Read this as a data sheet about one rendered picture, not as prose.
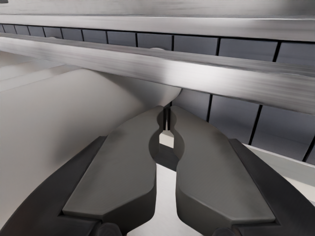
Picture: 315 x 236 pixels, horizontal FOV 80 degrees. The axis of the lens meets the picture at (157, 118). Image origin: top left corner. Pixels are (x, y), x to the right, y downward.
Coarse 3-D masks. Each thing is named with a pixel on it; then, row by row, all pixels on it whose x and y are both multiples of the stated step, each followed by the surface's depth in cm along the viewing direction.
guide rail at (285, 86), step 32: (0, 32) 17; (96, 64) 10; (128, 64) 9; (160, 64) 8; (192, 64) 7; (224, 64) 7; (256, 64) 7; (288, 64) 6; (224, 96) 7; (256, 96) 6; (288, 96) 6
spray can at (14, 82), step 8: (40, 72) 13; (48, 72) 14; (56, 72) 14; (64, 72) 14; (8, 80) 12; (16, 80) 12; (24, 80) 12; (32, 80) 12; (0, 88) 11; (8, 88) 11
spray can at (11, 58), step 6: (0, 54) 18; (6, 54) 18; (12, 54) 19; (18, 54) 19; (0, 60) 18; (6, 60) 18; (12, 60) 19; (18, 60) 19; (24, 60) 19; (30, 60) 20; (0, 66) 18
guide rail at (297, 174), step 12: (168, 132) 16; (168, 144) 16; (264, 156) 14; (276, 156) 14; (276, 168) 13; (288, 168) 13; (300, 168) 13; (312, 168) 13; (288, 180) 12; (300, 180) 12; (312, 180) 12; (312, 192) 11
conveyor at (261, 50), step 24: (0, 24) 30; (168, 48) 16; (192, 48) 15; (216, 48) 14; (240, 48) 13; (264, 48) 13; (288, 48) 12; (312, 48) 11; (192, 96) 17; (216, 96) 16; (216, 120) 17; (240, 120) 16; (264, 120) 15; (288, 120) 14; (312, 120) 13; (264, 144) 15; (288, 144) 14; (312, 144) 14
